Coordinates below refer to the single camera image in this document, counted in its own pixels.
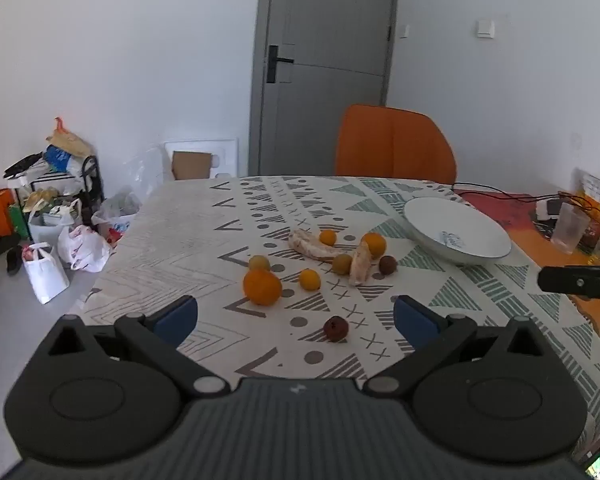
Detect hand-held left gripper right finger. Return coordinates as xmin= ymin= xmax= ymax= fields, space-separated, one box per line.
xmin=365 ymin=295 xmax=553 ymax=397

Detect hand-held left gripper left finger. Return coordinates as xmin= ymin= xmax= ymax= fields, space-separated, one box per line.
xmin=45 ymin=295 xmax=231 ymax=400

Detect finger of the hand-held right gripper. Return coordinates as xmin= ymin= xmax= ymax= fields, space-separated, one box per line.
xmin=537 ymin=264 xmax=600 ymax=306

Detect large orange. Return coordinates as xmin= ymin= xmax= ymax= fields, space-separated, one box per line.
xmin=243 ymin=268 xmax=283 ymax=307

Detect white plate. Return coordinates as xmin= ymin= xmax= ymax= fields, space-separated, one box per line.
xmin=403 ymin=196 xmax=512 ymax=265

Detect peeled banana piece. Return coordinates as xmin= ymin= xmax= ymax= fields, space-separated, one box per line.
xmin=349 ymin=240 xmax=373 ymax=287
xmin=287 ymin=229 xmax=353 ymax=262

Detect ribbed glass cup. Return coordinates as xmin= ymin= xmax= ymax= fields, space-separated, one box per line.
xmin=551 ymin=203 xmax=588 ymax=254

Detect orange and red tablecloth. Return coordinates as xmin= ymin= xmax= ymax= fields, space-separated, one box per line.
xmin=452 ymin=187 xmax=600 ymax=356

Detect patterned white tablecloth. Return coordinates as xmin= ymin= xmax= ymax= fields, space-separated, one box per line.
xmin=72 ymin=175 xmax=600 ymax=461

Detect medium orange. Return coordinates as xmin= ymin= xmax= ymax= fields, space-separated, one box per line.
xmin=361 ymin=232 xmax=387 ymax=259

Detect white red-print plastic bag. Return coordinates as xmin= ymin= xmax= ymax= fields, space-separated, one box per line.
xmin=57 ymin=225 xmax=112 ymax=272

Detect clear plastic bag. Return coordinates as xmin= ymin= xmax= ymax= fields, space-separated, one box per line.
xmin=91 ymin=187 xmax=142 ymax=241

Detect white tote bag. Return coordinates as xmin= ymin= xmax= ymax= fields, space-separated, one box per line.
xmin=27 ymin=199 xmax=83 ymax=246

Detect black rack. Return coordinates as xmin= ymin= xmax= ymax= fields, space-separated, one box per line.
xmin=80 ymin=155 xmax=105 ymax=216

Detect orange chair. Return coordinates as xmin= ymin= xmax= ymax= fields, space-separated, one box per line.
xmin=334 ymin=104 xmax=457 ymax=185

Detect black slippers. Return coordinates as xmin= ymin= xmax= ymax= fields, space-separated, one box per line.
xmin=0 ymin=232 xmax=25 ymax=276

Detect blue plastic bag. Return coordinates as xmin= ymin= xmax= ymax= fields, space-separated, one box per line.
xmin=44 ymin=145 xmax=83 ymax=173

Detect rubber chicken toy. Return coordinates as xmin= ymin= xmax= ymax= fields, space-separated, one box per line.
xmin=46 ymin=117 xmax=93 ymax=157

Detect grey door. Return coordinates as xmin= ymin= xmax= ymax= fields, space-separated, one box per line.
xmin=248 ymin=0 xmax=400 ymax=177

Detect black cable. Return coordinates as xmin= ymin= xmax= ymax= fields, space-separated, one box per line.
xmin=452 ymin=182 xmax=600 ymax=221

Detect black door handle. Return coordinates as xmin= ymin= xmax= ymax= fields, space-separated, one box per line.
xmin=266 ymin=45 xmax=295 ymax=84

